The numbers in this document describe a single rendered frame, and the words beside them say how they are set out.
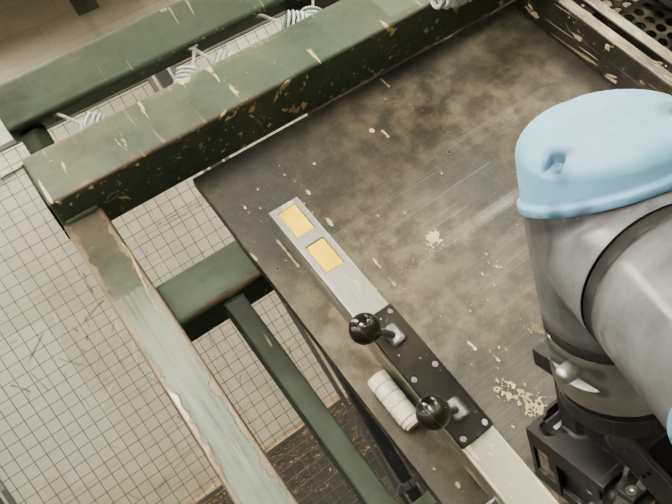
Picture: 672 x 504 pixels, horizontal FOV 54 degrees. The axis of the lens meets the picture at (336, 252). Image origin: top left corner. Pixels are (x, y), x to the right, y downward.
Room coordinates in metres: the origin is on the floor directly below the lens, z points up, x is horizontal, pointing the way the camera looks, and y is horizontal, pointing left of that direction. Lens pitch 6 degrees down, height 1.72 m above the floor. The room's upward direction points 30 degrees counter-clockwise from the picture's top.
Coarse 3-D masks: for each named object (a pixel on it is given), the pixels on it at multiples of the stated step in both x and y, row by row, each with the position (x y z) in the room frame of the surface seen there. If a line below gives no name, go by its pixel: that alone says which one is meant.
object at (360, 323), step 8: (352, 320) 0.74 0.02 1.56; (360, 320) 0.73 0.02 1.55; (368, 320) 0.73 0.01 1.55; (376, 320) 0.73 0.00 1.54; (352, 328) 0.73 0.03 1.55; (360, 328) 0.72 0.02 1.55; (368, 328) 0.72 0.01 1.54; (376, 328) 0.73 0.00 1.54; (392, 328) 0.82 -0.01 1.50; (352, 336) 0.73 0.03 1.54; (360, 336) 0.72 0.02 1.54; (368, 336) 0.72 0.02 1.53; (376, 336) 0.73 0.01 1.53; (384, 336) 0.79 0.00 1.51; (392, 336) 0.81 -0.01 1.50; (400, 336) 0.82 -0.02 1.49; (360, 344) 0.73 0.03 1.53; (368, 344) 0.73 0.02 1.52; (392, 344) 0.82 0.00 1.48
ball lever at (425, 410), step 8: (424, 400) 0.68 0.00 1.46; (432, 400) 0.67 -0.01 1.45; (440, 400) 0.67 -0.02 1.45; (456, 400) 0.76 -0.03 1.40; (416, 408) 0.68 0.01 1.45; (424, 408) 0.67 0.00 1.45; (432, 408) 0.66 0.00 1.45; (440, 408) 0.66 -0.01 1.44; (448, 408) 0.67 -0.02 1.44; (456, 408) 0.75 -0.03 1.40; (464, 408) 0.76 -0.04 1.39; (416, 416) 0.68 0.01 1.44; (424, 416) 0.67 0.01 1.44; (432, 416) 0.66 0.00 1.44; (440, 416) 0.66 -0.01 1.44; (448, 416) 0.67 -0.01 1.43; (456, 416) 0.76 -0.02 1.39; (464, 416) 0.75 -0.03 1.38; (424, 424) 0.67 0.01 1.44; (432, 424) 0.66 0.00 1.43; (440, 424) 0.66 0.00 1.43
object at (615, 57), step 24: (528, 0) 1.21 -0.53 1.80; (552, 0) 1.16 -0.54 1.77; (576, 0) 1.16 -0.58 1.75; (552, 24) 1.18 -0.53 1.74; (576, 24) 1.13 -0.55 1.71; (600, 24) 1.11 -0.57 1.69; (624, 24) 1.10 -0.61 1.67; (576, 48) 1.16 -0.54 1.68; (600, 48) 1.11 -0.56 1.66; (624, 48) 1.07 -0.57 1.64; (648, 48) 1.07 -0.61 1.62; (600, 72) 1.13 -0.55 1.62; (624, 72) 1.09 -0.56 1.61; (648, 72) 1.05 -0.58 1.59
